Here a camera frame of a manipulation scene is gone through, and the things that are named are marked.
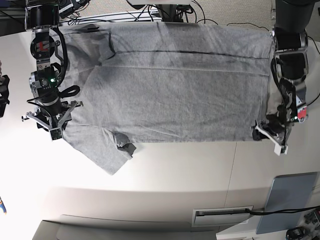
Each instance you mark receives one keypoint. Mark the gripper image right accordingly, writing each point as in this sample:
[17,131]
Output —
[276,128]

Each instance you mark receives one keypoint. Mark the black device bottom right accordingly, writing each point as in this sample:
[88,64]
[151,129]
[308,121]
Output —
[296,233]

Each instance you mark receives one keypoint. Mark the black power adapter box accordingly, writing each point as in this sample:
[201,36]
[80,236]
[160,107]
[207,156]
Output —
[66,8]

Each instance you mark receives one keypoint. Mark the white cable grommet tray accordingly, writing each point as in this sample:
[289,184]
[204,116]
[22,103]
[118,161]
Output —
[214,217]

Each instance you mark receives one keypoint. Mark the grey laptop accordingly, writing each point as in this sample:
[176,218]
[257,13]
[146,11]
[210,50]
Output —
[291,191]

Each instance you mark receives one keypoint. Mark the grey T-shirt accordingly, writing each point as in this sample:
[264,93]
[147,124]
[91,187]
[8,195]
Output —
[158,82]

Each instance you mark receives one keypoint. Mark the blue orange pen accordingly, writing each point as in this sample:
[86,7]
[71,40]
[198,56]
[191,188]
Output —
[2,206]

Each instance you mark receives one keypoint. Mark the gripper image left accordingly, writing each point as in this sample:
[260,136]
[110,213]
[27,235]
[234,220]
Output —
[54,118]

